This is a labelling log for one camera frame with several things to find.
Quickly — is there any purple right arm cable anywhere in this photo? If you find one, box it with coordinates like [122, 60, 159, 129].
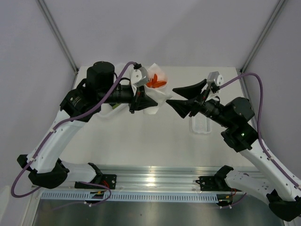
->
[220, 73, 301, 209]

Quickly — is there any aluminium mounting rail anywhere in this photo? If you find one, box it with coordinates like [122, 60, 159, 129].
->
[32, 164, 288, 195]

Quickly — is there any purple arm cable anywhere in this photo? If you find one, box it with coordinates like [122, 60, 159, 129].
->
[220, 73, 301, 209]
[10, 61, 143, 209]

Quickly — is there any orange plastic knife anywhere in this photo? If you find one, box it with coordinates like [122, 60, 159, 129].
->
[152, 73, 158, 84]

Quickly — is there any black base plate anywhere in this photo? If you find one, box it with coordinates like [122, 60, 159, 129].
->
[74, 174, 117, 190]
[195, 176, 234, 192]

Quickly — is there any white paper napkin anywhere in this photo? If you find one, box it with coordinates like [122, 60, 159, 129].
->
[143, 64, 172, 115]

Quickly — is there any left aluminium frame post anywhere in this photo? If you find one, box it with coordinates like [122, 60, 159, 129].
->
[35, 0, 79, 74]

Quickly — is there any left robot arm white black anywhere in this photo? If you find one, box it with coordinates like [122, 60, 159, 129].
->
[17, 61, 158, 189]

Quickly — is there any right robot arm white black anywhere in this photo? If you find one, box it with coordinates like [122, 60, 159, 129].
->
[167, 80, 301, 222]

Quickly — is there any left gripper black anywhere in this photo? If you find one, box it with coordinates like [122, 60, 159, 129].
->
[98, 84, 158, 113]

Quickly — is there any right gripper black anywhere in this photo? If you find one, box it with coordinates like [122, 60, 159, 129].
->
[166, 79, 233, 129]

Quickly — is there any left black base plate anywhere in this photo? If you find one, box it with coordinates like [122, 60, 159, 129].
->
[74, 174, 117, 190]

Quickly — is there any right aluminium frame post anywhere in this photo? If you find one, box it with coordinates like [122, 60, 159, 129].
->
[239, 0, 289, 73]

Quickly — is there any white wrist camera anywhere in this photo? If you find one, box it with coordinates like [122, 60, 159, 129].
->
[130, 67, 149, 95]
[206, 71, 224, 93]

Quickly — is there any white slotted cable duct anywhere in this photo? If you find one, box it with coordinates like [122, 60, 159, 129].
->
[41, 191, 218, 203]

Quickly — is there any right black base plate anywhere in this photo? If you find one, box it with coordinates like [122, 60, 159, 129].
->
[195, 176, 234, 192]

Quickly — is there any large white plastic basket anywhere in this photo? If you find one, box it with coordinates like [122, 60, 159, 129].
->
[96, 104, 128, 119]

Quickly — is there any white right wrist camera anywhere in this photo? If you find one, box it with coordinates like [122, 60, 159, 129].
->
[206, 71, 224, 93]

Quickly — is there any aluminium frame post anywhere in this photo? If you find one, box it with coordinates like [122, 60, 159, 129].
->
[35, 0, 79, 74]
[239, 0, 289, 73]

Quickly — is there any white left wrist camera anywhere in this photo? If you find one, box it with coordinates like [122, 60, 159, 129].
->
[130, 67, 149, 95]

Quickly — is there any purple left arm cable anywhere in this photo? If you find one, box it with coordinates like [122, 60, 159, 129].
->
[10, 61, 143, 209]

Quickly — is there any orange plastic spoon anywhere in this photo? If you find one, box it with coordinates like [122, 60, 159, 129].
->
[146, 81, 167, 89]

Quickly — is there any small white utensil tray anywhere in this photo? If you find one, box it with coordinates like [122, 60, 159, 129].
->
[191, 114, 212, 134]

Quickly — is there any right side aluminium rail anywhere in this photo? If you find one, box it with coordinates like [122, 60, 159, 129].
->
[237, 70, 275, 176]

